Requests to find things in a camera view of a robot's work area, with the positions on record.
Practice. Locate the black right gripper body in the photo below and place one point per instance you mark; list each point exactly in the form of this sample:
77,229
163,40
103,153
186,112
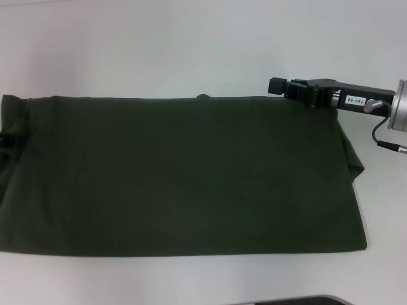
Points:
362,98

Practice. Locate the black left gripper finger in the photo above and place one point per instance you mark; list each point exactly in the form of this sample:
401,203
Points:
11,139

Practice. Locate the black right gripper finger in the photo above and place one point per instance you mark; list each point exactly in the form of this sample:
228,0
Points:
297,92

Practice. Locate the dark green printed t-shirt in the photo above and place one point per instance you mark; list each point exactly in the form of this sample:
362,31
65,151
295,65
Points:
159,174

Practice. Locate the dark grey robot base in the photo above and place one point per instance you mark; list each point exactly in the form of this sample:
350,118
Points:
302,300

